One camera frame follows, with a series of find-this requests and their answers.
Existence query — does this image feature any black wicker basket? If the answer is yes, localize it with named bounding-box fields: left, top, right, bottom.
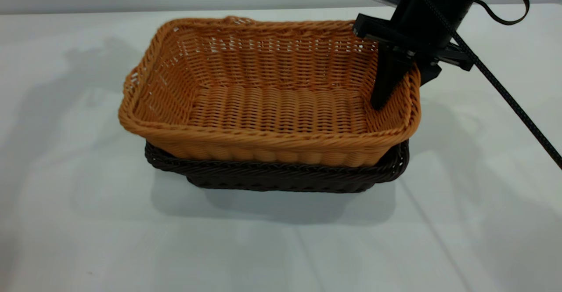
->
left=145, top=141, right=410, bottom=194

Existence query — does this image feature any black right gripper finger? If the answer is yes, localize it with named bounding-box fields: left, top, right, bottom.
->
left=417, top=61, right=442, bottom=86
left=371, top=42, right=415, bottom=110

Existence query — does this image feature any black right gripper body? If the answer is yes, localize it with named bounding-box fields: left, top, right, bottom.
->
left=353, top=0, right=489, bottom=71

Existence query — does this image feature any black strap loop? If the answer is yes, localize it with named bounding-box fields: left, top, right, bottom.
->
left=473, top=0, right=530, bottom=25

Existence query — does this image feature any orange wicker basket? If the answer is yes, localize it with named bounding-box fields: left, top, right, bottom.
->
left=119, top=16, right=422, bottom=167

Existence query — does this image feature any black braided cable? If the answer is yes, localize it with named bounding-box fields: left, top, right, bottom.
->
left=413, top=0, right=562, bottom=169

